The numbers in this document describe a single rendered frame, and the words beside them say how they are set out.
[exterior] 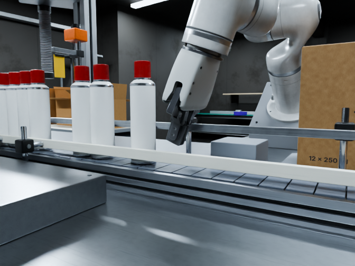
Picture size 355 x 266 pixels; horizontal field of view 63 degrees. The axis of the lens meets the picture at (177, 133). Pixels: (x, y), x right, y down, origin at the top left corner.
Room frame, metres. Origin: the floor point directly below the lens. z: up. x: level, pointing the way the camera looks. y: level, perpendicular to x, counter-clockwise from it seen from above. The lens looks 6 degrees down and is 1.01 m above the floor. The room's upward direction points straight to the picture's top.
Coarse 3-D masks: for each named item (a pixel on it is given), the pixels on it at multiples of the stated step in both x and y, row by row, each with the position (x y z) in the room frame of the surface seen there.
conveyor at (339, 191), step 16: (96, 160) 0.61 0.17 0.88; (112, 160) 0.61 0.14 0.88; (128, 160) 0.61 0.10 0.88; (192, 176) 0.49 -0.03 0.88; (208, 176) 0.48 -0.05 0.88; (224, 176) 0.48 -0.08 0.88; (240, 176) 0.48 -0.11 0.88; (256, 176) 0.48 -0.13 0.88; (304, 192) 0.40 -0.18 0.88; (320, 192) 0.39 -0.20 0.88; (336, 192) 0.39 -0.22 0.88; (352, 192) 0.39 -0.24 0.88
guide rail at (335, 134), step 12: (60, 120) 0.77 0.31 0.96; (120, 120) 0.67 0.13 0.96; (228, 132) 0.53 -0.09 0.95; (240, 132) 0.52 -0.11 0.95; (252, 132) 0.51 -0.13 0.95; (264, 132) 0.50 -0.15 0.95; (276, 132) 0.49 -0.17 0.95; (288, 132) 0.48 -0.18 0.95; (300, 132) 0.47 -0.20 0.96; (312, 132) 0.46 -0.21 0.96; (324, 132) 0.45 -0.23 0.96; (336, 132) 0.44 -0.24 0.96; (348, 132) 0.43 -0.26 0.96
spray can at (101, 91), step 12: (96, 72) 0.63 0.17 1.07; (108, 72) 0.65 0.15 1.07; (96, 84) 0.62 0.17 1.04; (108, 84) 0.63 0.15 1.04; (96, 96) 0.62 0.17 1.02; (108, 96) 0.63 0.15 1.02; (96, 108) 0.62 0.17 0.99; (108, 108) 0.63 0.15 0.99; (96, 120) 0.62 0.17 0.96; (108, 120) 0.63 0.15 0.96; (96, 132) 0.62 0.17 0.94; (108, 132) 0.63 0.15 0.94; (108, 144) 0.63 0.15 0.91; (96, 156) 0.62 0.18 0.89; (108, 156) 0.63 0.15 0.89
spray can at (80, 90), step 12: (84, 72) 0.66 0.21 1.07; (72, 84) 0.66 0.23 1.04; (84, 84) 0.66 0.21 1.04; (72, 96) 0.66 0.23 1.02; (84, 96) 0.65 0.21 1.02; (72, 108) 0.66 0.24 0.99; (84, 108) 0.65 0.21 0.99; (72, 120) 0.66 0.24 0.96; (84, 120) 0.65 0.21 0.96; (72, 132) 0.66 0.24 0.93; (84, 132) 0.65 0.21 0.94; (84, 156) 0.65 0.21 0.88
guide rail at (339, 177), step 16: (48, 144) 0.68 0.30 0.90; (64, 144) 0.65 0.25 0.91; (80, 144) 0.63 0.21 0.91; (96, 144) 0.61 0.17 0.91; (160, 160) 0.52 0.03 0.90; (176, 160) 0.50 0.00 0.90; (192, 160) 0.49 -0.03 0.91; (208, 160) 0.47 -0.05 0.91; (224, 160) 0.46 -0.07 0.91; (240, 160) 0.44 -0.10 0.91; (256, 160) 0.44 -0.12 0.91; (272, 176) 0.42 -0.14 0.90; (288, 176) 0.41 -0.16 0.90; (304, 176) 0.40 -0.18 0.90; (320, 176) 0.39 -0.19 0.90; (336, 176) 0.38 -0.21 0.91; (352, 176) 0.37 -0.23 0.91
